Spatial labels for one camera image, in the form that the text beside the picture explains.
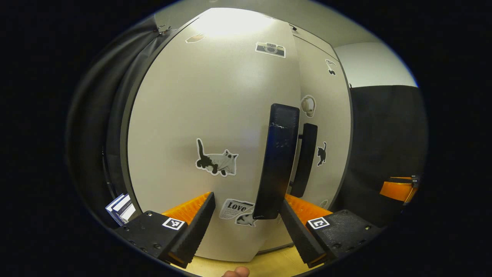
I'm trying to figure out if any white blue booklet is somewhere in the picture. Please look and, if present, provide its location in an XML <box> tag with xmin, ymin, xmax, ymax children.
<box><xmin>105</xmin><ymin>193</ymin><xmax>137</xmax><ymax>226</ymax></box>

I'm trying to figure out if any black door handle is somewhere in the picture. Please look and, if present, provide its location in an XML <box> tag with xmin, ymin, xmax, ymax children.
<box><xmin>252</xmin><ymin>103</ymin><xmax>301</xmax><ymax>220</ymax></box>
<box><xmin>289</xmin><ymin>123</ymin><xmax>319</xmax><ymax>198</ymax></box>

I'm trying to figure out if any white door with headphones sticker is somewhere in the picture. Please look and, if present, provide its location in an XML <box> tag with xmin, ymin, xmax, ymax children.
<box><xmin>284</xmin><ymin>35</ymin><xmax>353</xmax><ymax>250</ymax></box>

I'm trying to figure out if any black backdrop cloth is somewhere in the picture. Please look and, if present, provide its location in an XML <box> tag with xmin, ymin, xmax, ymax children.
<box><xmin>66</xmin><ymin>17</ymin><xmax>200</xmax><ymax>229</ymax></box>
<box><xmin>337</xmin><ymin>85</ymin><xmax>429</xmax><ymax>228</ymax></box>

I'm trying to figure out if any white door with camera sticker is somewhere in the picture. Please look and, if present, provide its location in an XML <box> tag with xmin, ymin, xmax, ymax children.
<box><xmin>120</xmin><ymin>8</ymin><xmax>302</xmax><ymax>263</ymax></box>

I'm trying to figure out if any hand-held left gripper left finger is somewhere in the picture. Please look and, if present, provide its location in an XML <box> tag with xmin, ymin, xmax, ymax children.
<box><xmin>113</xmin><ymin>192</ymin><xmax>216</xmax><ymax>269</ymax></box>

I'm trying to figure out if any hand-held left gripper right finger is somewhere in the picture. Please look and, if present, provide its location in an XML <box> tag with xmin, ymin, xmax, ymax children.
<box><xmin>280</xmin><ymin>194</ymin><xmax>383</xmax><ymax>269</ymax></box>

